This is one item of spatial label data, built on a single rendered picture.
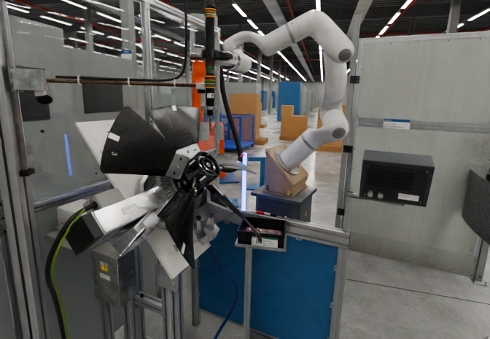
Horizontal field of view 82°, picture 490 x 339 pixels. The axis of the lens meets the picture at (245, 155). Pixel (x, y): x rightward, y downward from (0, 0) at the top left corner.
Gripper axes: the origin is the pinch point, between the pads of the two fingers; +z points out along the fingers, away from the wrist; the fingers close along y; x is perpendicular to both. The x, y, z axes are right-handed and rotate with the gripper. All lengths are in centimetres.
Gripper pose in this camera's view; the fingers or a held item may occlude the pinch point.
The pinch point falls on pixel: (210, 54)
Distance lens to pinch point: 116.1
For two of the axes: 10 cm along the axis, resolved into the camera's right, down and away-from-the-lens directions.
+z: -4.1, 1.7, -8.9
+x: 0.2, -9.8, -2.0
